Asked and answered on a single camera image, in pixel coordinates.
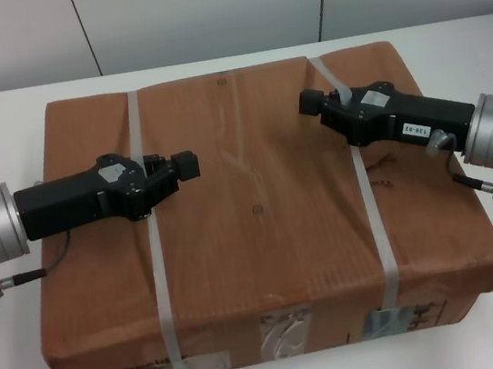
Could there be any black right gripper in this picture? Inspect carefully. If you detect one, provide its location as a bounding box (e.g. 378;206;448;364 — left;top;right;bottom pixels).
296;65;481;163

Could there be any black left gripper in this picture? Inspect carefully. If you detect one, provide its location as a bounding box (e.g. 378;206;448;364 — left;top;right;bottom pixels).
9;140;207;243

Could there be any brown cardboard box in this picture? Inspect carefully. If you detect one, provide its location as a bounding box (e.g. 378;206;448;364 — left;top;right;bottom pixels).
4;26;493;369

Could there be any white plastic packing strap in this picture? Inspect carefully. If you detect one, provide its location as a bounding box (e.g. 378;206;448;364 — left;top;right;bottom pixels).
307;48;406;316
121;87;187;369

